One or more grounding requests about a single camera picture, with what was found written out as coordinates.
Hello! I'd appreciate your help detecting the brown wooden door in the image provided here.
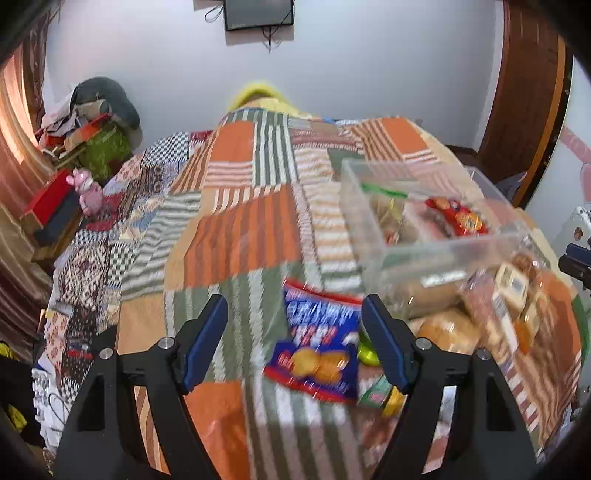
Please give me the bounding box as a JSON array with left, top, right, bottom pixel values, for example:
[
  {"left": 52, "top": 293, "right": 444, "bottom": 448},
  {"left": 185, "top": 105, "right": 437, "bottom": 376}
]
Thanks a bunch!
[{"left": 478, "top": 1, "right": 572, "bottom": 207}]

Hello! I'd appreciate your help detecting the blue biscuit snack bag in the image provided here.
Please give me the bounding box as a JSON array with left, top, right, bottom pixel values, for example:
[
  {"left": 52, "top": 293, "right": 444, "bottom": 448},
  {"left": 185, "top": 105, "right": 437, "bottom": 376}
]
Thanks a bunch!
[{"left": 263, "top": 279, "right": 362, "bottom": 403}]

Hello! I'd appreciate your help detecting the pile of clothes and bags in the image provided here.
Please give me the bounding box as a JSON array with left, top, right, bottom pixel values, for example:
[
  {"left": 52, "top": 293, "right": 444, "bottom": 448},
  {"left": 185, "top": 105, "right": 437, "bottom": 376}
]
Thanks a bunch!
[{"left": 35, "top": 76, "right": 142, "bottom": 184}]

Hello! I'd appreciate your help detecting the round bun in wrapper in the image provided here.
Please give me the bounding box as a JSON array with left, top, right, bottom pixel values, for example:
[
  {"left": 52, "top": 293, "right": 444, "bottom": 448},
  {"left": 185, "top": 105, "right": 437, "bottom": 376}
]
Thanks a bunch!
[{"left": 408, "top": 308, "right": 481, "bottom": 355}]

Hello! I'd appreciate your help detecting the green-edged clear snack bag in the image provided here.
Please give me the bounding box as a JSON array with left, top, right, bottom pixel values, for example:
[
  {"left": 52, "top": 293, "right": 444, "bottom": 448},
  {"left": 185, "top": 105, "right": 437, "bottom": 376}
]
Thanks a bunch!
[{"left": 361, "top": 183, "right": 408, "bottom": 245}]

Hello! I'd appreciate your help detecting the barcode bread loaf pack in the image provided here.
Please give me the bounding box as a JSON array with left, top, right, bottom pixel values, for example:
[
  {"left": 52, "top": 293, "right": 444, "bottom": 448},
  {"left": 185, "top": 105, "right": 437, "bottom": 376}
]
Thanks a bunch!
[{"left": 460, "top": 269, "right": 519, "bottom": 362}]

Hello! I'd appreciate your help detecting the red and black box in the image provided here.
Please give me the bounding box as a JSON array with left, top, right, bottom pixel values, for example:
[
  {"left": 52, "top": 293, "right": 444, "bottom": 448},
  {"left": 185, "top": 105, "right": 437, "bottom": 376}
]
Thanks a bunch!
[{"left": 19, "top": 169, "right": 81, "bottom": 247}]

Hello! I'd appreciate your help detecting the patchwork striped bed quilt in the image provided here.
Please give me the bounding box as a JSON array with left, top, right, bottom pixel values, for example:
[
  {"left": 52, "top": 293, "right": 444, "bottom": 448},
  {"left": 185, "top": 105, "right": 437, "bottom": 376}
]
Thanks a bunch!
[{"left": 32, "top": 106, "right": 589, "bottom": 479}]

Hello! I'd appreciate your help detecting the striped brown curtain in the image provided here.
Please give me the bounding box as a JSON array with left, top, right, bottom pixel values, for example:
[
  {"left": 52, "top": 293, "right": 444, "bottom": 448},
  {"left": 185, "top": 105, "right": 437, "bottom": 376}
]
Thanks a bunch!
[{"left": 1, "top": 12, "right": 55, "bottom": 363}]

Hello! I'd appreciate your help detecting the red snack bag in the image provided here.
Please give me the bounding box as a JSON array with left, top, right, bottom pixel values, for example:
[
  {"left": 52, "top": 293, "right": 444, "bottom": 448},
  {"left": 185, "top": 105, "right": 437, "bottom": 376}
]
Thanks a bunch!
[{"left": 425, "top": 197, "right": 489, "bottom": 237}]

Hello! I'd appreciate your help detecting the clear plastic storage box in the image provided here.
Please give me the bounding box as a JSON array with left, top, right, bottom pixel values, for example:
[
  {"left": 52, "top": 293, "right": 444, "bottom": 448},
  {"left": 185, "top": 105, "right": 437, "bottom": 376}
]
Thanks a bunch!
[{"left": 341, "top": 159, "right": 528, "bottom": 319}]

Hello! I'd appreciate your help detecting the pink plush toy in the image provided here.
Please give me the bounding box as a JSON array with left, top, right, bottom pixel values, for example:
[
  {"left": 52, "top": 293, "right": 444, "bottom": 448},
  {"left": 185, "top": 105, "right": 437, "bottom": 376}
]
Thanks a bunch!
[{"left": 66, "top": 168, "right": 103, "bottom": 217}]

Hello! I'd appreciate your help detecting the green label snack packet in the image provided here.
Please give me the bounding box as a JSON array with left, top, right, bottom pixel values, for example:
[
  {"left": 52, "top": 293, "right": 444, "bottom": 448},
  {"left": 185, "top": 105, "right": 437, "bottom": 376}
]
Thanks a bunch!
[{"left": 358, "top": 375, "right": 407, "bottom": 418}]

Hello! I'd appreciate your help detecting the wall-mounted black television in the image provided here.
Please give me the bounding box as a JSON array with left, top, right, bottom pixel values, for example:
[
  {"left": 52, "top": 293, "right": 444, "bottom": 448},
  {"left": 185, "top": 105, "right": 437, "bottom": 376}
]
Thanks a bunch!
[{"left": 223, "top": 0, "right": 294, "bottom": 31}]

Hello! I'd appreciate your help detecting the white suitcase with stickers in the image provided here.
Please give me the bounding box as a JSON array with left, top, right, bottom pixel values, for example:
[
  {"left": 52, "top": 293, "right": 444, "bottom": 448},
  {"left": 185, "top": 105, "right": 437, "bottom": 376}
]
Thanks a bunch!
[{"left": 552, "top": 205, "right": 590, "bottom": 261}]

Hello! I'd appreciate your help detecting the orange-label long cake pack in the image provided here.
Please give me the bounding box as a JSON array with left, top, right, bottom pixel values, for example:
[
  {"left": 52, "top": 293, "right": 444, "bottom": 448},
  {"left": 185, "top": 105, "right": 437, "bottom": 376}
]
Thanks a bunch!
[{"left": 492, "top": 252, "right": 550, "bottom": 355}]

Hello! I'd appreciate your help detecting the yellow headboard cushion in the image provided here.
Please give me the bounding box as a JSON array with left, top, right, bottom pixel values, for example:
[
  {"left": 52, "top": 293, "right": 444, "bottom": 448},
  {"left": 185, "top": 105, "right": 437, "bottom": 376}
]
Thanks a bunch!
[{"left": 228, "top": 82, "right": 312, "bottom": 119}]

